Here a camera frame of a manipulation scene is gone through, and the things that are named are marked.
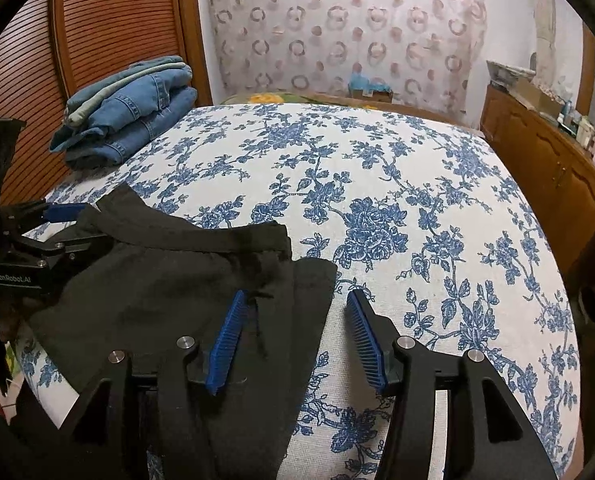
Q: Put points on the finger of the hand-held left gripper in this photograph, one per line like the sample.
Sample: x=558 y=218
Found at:
x=77 y=249
x=65 y=212

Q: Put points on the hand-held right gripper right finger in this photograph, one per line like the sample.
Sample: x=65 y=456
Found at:
x=367 y=340

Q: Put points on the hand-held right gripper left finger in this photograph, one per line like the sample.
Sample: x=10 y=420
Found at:
x=227 y=340

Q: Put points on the black pants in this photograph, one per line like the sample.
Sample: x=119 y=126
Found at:
x=152 y=285

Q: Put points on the dark blue folded jeans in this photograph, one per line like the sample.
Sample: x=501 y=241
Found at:
x=142 y=125

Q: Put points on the light blue folded jeans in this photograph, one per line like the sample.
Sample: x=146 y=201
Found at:
x=127 y=77

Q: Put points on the person's dark clothing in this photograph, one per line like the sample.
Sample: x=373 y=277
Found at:
x=12 y=445

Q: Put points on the white blue floral bedsheet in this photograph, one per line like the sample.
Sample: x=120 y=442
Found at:
x=377 y=160

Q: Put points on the wooden louvered wardrobe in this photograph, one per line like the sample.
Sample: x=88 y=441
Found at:
x=107 y=25

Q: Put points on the pink flower blanket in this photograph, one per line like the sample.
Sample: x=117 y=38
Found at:
x=265 y=96

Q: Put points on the small cardboard box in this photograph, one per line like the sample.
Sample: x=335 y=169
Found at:
x=375 y=95

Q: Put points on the wooden sideboard cabinet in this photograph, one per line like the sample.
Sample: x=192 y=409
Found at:
x=542 y=160

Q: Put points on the blue plastic bag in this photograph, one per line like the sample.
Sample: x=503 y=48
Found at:
x=365 y=81

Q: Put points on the large open cardboard box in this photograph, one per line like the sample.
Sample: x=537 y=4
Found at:
x=540 y=96

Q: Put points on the white box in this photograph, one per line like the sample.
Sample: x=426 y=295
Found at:
x=585 y=132

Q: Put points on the teal bottles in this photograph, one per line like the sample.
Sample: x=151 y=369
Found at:
x=567 y=112

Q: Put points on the circle patterned curtain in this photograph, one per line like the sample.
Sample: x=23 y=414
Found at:
x=347 y=25

